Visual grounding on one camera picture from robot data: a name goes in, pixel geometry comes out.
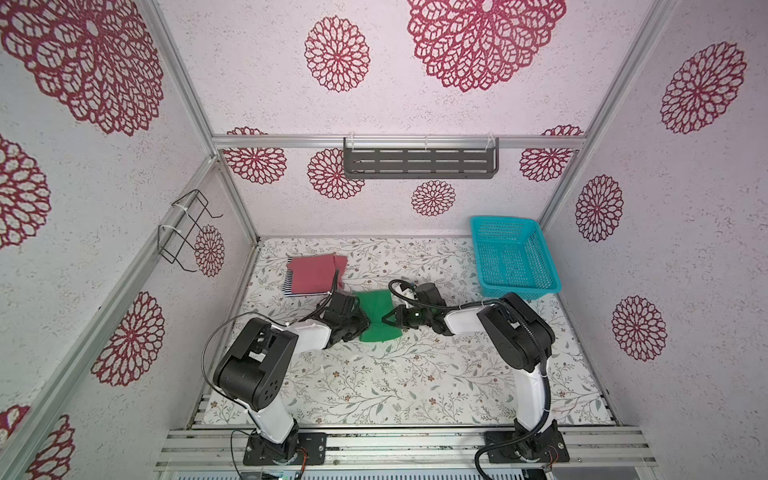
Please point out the blue white striped tank top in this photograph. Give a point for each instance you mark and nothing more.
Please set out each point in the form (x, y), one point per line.
(307, 276)

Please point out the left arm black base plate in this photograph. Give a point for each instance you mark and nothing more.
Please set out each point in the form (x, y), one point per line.
(299, 449)

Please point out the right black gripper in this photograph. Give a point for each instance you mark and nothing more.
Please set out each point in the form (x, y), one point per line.
(399, 313)

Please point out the floral table mat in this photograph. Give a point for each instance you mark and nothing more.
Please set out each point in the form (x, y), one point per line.
(420, 377)

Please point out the green tank top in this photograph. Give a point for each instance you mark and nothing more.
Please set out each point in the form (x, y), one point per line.
(376, 305)

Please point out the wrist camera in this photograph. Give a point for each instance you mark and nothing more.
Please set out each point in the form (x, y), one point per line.
(428, 294)
(342, 304)

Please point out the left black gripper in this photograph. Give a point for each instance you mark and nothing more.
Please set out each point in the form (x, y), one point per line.
(363, 321)

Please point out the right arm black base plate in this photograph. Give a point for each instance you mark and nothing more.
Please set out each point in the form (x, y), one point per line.
(547, 446)

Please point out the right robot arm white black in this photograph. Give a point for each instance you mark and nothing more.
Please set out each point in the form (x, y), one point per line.
(521, 337)

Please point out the maroon red tank top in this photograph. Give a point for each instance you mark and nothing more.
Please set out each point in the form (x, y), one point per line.
(339, 264)

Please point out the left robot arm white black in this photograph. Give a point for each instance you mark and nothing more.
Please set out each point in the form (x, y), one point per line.
(253, 369)

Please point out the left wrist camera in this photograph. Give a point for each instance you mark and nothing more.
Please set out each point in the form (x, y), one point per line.
(342, 304)

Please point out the black wire wall rack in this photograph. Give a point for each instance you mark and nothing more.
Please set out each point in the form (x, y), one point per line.
(175, 237)

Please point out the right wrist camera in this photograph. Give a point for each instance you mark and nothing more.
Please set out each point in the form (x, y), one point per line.
(428, 294)

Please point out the grey metal wall shelf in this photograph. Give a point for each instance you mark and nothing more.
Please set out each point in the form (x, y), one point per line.
(426, 162)

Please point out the aluminium front rail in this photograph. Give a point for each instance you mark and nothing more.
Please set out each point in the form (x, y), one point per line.
(378, 448)

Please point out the teal plastic basket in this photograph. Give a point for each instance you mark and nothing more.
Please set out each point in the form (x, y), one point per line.
(512, 256)

